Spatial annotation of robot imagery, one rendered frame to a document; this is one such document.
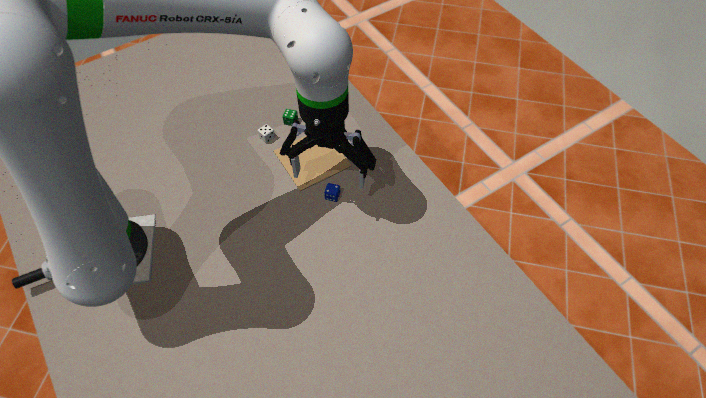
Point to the white die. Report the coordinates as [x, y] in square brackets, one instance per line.
[266, 133]

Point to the blue die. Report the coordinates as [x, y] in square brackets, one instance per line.
[332, 192]

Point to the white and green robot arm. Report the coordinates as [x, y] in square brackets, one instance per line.
[92, 247]

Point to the tan square mat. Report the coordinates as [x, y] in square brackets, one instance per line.
[316, 163]

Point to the green die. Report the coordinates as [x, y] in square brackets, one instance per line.
[289, 116]

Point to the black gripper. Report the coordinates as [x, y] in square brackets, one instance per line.
[336, 137]

